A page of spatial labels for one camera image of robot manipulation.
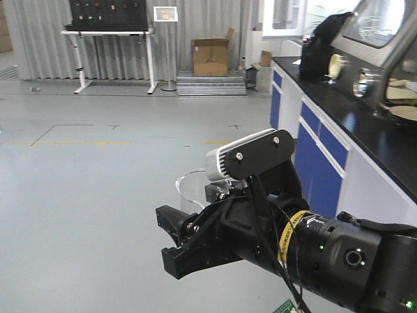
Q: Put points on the metal grate platform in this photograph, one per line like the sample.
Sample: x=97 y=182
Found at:
x=231 y=85

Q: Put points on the small cardboard box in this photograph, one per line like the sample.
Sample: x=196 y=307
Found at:
x=266 y=57

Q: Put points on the black bag on counter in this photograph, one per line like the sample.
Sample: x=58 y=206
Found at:
x=317 y=51

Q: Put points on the black panel board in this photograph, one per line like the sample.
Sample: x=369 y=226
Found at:
x=108 y=15

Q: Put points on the large cardboard box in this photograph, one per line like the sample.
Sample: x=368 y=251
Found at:
x=210 y=56

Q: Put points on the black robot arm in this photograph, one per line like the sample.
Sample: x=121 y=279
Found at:
x=358 y=264

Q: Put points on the green circuit board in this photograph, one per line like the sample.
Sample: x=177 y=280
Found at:
x=286 y=307

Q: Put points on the grey metal bin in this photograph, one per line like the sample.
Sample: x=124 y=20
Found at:
x=252 y=78

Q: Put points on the white standing desk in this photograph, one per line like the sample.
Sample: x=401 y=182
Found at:
x=118 y=54

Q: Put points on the sign stand with picture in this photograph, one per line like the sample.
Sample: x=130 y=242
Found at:
x=166 y=14

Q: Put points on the clear glass beaker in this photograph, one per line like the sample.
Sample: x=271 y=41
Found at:
x=191 y=189

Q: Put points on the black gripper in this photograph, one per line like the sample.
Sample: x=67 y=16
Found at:
x=244 y=225

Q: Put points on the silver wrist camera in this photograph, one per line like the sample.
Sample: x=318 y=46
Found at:
x=252 y=154

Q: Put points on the blue lab cabinet counter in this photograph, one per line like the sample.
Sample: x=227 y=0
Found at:
x=348 y=157

